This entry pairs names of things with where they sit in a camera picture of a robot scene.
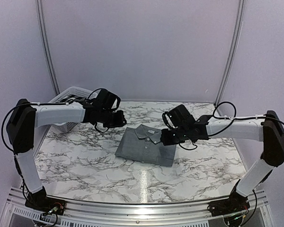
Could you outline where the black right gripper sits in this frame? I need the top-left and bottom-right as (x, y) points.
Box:
(160, 126), (189, 146)

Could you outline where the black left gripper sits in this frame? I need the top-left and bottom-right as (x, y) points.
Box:
(99, 109), (127, 129)

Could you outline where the grey long sleeve shirt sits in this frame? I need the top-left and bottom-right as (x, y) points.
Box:
(115, 124), (176, 167)

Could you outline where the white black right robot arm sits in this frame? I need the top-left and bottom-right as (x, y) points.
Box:
(160, 105), (284, 212)

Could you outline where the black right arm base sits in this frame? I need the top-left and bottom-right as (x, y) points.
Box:
(207, 187), (250, 217)

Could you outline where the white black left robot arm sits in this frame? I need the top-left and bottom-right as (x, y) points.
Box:
(6, 98), (126, 210)

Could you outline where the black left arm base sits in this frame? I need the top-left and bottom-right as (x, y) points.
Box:
(25, 191), (66, 215)

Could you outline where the black white plaid shirt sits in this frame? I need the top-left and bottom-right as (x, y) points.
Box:
(58, 94), (86, 103)

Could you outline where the white plastic laundry basket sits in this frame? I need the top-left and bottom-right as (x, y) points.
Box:
(49, 87), (98, 133)

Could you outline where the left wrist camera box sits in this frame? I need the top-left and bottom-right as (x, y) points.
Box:
(92, 88), (121, 111)

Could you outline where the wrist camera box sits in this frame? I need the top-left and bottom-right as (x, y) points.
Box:
(162, 104), (196, 129)
(92, 88), (121, 111)

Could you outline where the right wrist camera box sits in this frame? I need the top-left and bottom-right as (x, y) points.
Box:
(162, 104), (196, 129)

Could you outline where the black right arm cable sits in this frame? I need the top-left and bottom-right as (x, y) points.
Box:
(178, 101), (284, 161)

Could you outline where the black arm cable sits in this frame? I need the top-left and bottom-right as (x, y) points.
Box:
(1, 88), (121, 157)
(178, 101), (284, 161)

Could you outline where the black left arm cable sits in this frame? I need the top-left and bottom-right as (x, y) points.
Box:
(1, 88), (121, 157)

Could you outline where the aluminium front rail frame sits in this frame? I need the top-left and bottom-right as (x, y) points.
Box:
(0, 188), (274, 227)

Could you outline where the aluminium corner post right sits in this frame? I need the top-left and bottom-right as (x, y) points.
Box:
(214, 0), (246, 105)

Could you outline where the aluminium corner post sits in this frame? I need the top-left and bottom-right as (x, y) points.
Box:
(214, 0), (246, 105)
(35, 0), (60, 95)

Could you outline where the aluminium corner post left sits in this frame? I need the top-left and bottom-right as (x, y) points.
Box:
(35, 0), (60, 95)

